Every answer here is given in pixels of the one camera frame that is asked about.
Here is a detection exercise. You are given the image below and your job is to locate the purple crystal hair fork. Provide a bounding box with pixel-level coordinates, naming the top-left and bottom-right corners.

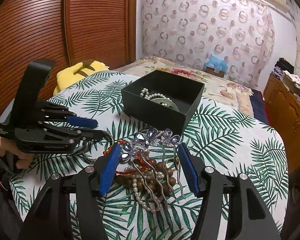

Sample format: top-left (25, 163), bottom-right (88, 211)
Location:
top-left (116, 128), bottom-right (184, 205)

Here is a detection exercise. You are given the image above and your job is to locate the white pearl necklace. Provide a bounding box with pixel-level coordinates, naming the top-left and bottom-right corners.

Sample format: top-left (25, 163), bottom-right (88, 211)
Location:
top-left (140, 87), bottom-right (175, 108)

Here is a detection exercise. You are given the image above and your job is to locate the beige small pearl strand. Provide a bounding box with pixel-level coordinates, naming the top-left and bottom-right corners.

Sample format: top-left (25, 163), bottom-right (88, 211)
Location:
top-left (124, 166), bottom-right (162, 213)

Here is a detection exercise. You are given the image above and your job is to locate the silver bangle bracelet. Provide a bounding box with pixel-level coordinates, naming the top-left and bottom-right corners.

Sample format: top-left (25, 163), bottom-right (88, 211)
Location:
top-left (149, 97), bottom-right (180, 111)

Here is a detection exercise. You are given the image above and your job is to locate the black square jewelry box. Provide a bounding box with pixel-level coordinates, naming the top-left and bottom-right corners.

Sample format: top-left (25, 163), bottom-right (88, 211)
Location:
top-left (121, 70), bottom-right (205, 135)

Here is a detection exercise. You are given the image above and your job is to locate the person's left hand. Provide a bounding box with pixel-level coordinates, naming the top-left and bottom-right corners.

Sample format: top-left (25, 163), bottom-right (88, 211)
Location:
top-left (0, 137), bottom-right (34, 169)

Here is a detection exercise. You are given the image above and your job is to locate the yellow plush toy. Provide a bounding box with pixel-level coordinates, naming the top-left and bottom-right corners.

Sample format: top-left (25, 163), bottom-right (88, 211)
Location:
top-left (53, 59), bottom-right (109, 95)

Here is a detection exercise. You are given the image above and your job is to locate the palm leaf print blanket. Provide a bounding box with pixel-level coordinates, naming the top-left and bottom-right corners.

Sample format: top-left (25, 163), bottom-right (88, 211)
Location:
top-left (8, 70), bottom-right (289, 240)

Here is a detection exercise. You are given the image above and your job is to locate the brown louvered wardrobe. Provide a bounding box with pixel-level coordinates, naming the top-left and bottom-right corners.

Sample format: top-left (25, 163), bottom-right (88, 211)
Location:
top-left (0, 0), bottom-right (136, 115)

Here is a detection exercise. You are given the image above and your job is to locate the wooden sideboard cabinet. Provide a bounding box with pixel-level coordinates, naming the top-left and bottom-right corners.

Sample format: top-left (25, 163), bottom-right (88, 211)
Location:
top-left (263, 74), bottom-right (300, 173)

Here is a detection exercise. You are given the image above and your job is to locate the floral bedspread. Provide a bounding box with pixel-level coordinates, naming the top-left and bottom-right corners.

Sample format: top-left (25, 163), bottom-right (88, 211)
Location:
top-left (113, 55), bottom-right (254, 117)

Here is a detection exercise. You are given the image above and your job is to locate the blue bag on box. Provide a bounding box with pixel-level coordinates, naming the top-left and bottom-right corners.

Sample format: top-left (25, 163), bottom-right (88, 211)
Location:
top-left (204, 55), bottom-right (228, 78)

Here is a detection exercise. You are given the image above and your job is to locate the box with floral cloth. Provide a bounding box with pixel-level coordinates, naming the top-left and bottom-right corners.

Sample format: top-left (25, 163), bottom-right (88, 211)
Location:
top-left (282, 70), bottom-right (300, 96)

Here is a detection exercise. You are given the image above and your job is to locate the circle pattern curtain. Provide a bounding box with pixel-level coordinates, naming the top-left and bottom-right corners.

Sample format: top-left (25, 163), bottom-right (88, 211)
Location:
top-left (141, 0), bottom-right (275, 88)

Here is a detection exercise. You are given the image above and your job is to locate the stack of folded clothes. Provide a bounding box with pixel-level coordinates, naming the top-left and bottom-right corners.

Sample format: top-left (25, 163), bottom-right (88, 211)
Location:
top-left (273, 57), bottom-right (294, 80)

